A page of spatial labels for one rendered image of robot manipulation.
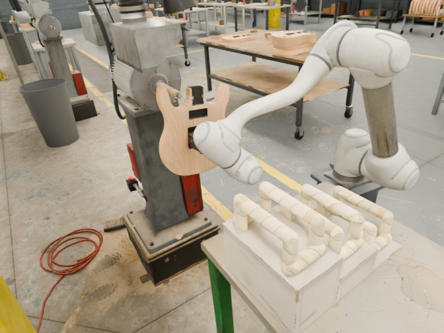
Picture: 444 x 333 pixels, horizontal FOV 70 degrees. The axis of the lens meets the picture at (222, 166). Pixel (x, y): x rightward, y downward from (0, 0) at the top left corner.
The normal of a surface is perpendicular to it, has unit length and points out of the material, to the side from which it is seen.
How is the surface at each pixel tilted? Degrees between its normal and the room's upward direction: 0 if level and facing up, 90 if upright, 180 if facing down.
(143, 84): 88
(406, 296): 0
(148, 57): 90
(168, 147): 87
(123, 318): 0
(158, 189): 90
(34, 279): 0
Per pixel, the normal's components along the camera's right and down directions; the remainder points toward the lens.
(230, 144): 0.59, 0.28
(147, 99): 0.45, 0.52
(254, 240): -0.07, -0.85
